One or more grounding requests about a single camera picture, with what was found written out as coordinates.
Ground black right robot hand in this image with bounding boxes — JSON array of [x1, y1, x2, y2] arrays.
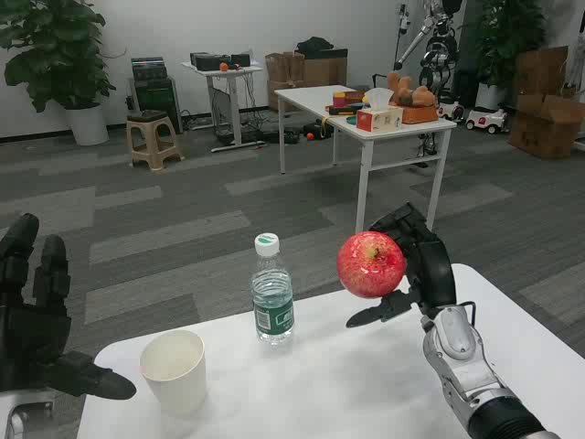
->
[[346, 202, 458, 329]]

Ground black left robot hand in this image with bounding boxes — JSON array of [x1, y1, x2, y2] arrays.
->
[[0, 212, 137, 402]]

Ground red apple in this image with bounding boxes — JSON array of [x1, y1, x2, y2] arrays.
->
[[336, 230, 408, 299]]

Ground white paper cup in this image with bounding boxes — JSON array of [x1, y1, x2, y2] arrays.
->
[[139, 329, 207, 417]]

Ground orange woven basket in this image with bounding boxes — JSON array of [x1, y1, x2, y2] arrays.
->
[[400, 102, 441, 125]]

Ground white toy car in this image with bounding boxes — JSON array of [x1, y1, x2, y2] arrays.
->
[[464, 105, 510, 135], [437, 98, 467, 123]]

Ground red white tissue box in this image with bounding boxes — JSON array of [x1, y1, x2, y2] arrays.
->
[[356, 88, 405, 134]]

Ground clear plastic water bottle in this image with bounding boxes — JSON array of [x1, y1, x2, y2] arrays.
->
[[249, 232, 295, 347]]

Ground brown plush teddy bear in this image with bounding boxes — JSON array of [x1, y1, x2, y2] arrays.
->
[[387, 70, 438, 108]]

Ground large brown cardboard boxes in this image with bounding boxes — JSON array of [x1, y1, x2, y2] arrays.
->
[[508, 45, 585, 161]]

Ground white square plant pot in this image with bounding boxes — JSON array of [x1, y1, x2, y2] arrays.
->
[[474, 82, 508, 112]]

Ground black gear on floor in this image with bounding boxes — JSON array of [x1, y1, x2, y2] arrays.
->
[[282, 119, 335, 145]]

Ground colourful toy blocks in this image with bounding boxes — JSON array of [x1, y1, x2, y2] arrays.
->
[[324, 91, 367, 118]]

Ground white rectangular table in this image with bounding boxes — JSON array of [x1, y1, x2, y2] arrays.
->
[[273, 84, 458, 235]]

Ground white round plant pot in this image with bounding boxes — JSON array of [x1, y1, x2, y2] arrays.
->
[[63, 102, 110, 146]]

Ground silver black humanoid robot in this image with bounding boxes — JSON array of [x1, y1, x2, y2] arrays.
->
[[393, 0, 463, 101]]

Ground beige plastic stool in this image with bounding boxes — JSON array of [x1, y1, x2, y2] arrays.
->
[[125, 111, 186, 174]]

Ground brown cardboard boxes stack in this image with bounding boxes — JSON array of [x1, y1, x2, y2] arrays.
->
[[264, 48, 349, 112]]

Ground dark green tall plant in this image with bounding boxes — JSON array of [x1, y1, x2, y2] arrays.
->
[[473, 0, 548, 89]]

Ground black bag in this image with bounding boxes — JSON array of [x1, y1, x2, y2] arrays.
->
[[295, 37, 335, 53]]

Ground black equipment cabinet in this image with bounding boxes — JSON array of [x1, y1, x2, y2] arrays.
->
[[129, 56, 185, 136]]

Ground white standing desk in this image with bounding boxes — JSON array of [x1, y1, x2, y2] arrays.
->
[[180, 59, 265, 154]]

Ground large green potted plant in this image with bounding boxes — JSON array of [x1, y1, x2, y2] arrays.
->
[[0, 0, 119, 114]]

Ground black devices on desk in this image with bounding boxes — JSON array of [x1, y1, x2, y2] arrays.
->
[[189, 51, 252, 72]]

